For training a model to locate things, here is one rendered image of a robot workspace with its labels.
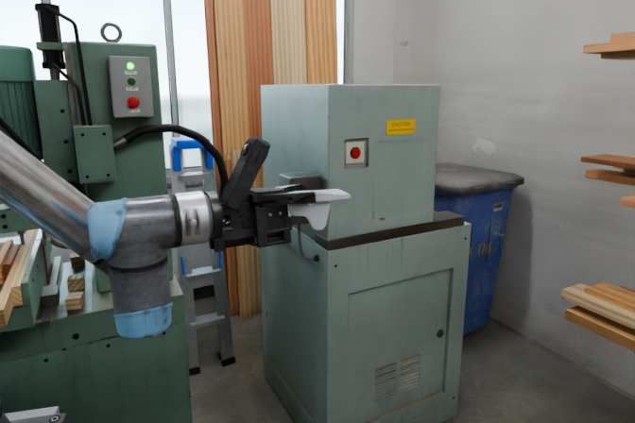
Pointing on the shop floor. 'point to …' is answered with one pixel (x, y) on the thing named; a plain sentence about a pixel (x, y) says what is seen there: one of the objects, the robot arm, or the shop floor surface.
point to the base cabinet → (106, 380)
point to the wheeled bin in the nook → (474, 310)
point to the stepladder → (202, 267)
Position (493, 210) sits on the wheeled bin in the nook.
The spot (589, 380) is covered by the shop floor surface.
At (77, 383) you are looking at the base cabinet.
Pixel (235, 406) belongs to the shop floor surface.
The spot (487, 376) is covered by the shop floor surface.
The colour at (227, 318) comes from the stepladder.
